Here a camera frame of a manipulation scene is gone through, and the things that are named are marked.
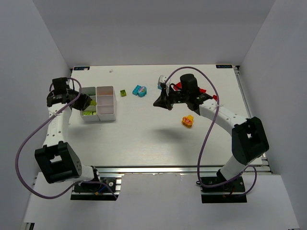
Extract pale lime lego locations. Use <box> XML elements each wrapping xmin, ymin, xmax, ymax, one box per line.
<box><xmin>83</xmin><ymin>111</ymin><xmax>93</xmax><ymax>116</ymax></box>

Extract yellow orange flower lego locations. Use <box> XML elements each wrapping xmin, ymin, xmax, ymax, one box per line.
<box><xmin>181</xmin><ymin>115</ymin><xmax>194</xmax><ymax>128</ymax></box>

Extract lime small lego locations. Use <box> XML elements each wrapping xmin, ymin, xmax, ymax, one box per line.
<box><xmin>120</xmin><ymin>90</ymin><xmax>127</xmax><ymax>97</ymax></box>

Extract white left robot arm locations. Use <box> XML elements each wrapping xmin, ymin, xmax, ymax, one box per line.
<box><xmin>35</xmin><ymin>78</ymin><xmax>100</xmax><ymax>184</ymax></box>

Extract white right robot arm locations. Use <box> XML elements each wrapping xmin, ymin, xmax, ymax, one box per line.
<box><xmin>153</xmin><ymin>74</ymin><xmax>269</xmax><ymax>187</ymax></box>

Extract red lego brick top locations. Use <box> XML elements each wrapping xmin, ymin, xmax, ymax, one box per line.
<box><xmin>175</xmin><ymin>82</ymin><xmax>181</xmax><ymax>89</ymax></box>

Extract teal printed round lego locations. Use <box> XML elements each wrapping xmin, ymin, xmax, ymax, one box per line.
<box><xmin>138</xmin><ymin>86</ymin><xmax>147</xmax><ymax>97</ymax></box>

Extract white compartment container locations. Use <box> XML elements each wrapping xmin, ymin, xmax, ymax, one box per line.
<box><xmin>80</xmin><ymin>86</ymin><xmax>117</xmax><ymax>122</ymax></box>

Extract blue long lego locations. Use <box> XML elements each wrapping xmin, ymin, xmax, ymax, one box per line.
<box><xmin>132</xmin><ymin>85</ymin><xmax>141</xmax><ymax>95</ymax></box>

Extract blue label left corner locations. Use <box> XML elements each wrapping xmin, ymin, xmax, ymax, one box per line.
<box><xmin>73</xmin><ymin>66</ymin><xmax>90</xmax><ymax>71</ymax></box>

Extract blue label corner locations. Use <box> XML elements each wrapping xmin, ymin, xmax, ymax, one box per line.
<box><xmin>73</xmin><ymin>66</ymin><xmax>90</xmax><ymax>71</ymax></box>
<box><xmin>215</xmin><ymin>64</ymin><xmax>233</xmax><ymax>69</ymax></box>

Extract blue label right corner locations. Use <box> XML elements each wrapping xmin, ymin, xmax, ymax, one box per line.
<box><xmin>215</xmin><ymin>64</ymin><xmax>233</xmax><ymax>69</ymax></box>

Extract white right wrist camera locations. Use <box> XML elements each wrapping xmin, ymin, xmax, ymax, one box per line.
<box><xmin>157</xmin><ymin>75</ymin><xmax>170</xmax><ymax>90</ymax></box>

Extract aluminium table front rail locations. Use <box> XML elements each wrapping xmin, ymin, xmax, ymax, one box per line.
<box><xmin>96</xmin><ymin>166</ymin><xmax>271</xmax><ymax>173</ymax></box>

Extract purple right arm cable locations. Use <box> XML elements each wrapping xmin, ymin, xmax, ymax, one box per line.
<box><xmin>165</xmin><ymin>66</ymin><xmax>257</xmax><ymax>197</ymax></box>

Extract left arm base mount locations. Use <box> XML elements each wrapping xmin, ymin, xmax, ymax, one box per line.
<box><xmin>71</xmin><ymin>173</ymin><xmax>121</xmax><ymax>201</ymax></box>

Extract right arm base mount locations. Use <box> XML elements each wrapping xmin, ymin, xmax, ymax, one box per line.
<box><xmin>196</xmin><ymin>177</ymin><xmax>247</xmax><ymax>204</ymax></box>

